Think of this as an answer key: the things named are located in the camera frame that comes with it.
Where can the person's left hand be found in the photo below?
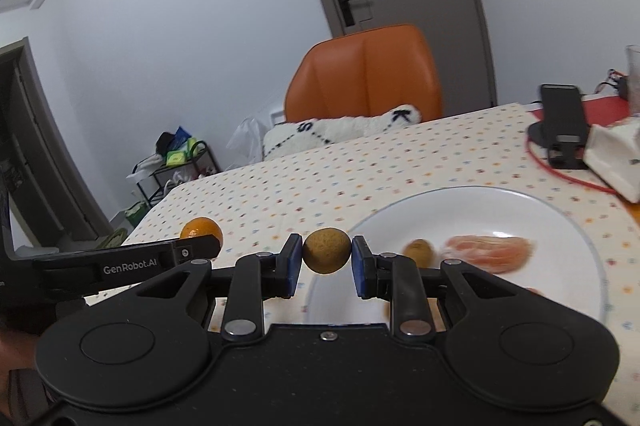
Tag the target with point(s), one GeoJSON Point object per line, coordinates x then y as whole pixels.
{"type": "Point", "coordinates": [17, 352]}

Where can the floral tablecloth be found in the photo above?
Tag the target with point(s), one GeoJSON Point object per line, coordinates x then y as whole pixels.
{"type": "Point", "coordinates": [258, 206]}

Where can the green paper bag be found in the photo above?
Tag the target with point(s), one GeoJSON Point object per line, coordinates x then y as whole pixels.
{"type": "Point", "coordinates": [135, 213]}

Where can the white fluffy cushion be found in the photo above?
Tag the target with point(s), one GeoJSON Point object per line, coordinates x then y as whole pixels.
{"type": "Point", "coordinates": [290, 138]}

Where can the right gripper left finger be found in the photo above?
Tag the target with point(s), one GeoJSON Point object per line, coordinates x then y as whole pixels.
{"type": "Point", "coordinates": [254, 279]}

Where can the brown kiwi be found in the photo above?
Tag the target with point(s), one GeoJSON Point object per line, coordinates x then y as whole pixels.
{"type": "Point", "coordinates": [421, 252]}
{"type": "Point", "coordinates": [326, 250]}

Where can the pomelo segment in plate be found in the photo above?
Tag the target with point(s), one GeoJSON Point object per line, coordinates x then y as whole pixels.
{"type": "Point", "coordinates": [493, 254]}

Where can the white plate blue rim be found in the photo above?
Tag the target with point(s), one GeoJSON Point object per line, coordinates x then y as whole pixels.
{"type": "Point", "coordinates": [564, 265]}

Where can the dark doorway frame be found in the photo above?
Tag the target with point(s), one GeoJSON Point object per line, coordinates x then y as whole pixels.
{"type": "Point", "coordinates": [50, 204]}

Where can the black shelf rack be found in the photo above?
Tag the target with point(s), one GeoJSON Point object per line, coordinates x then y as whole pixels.
{"type": "Point", "coordinates": [154, 177]}

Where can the large orange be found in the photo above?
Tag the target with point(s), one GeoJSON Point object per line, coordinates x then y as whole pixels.
{"type": "Point", "coordinates": [202, 226]}

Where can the tall clear glass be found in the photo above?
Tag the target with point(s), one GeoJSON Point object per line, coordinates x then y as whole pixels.
{"type": "Point", "coordinates": [633, 79]}

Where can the white tissue box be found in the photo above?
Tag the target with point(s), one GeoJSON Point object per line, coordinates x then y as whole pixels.
{"type": "Point", "coordinates": [612, 152]}

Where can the black phone stand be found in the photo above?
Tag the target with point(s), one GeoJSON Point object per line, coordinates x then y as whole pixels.
{"type": "Point", "coordinates": [563, 130]}

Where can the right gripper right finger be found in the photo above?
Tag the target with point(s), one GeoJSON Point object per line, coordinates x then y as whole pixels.
{"type": "Point", "coordinates": [397, 280]}

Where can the black door handle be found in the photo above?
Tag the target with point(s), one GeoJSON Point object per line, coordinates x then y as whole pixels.
{"type": "Point", "coordinates": [345, 7]}

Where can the translucent plastic bag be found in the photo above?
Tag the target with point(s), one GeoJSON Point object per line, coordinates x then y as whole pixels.
{"type": "Point", "coordinates": [247, 143]}

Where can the orange leather chair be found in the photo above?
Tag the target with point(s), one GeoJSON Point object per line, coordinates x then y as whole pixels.
{"type": "Point", "coordinates": [366, 74]}

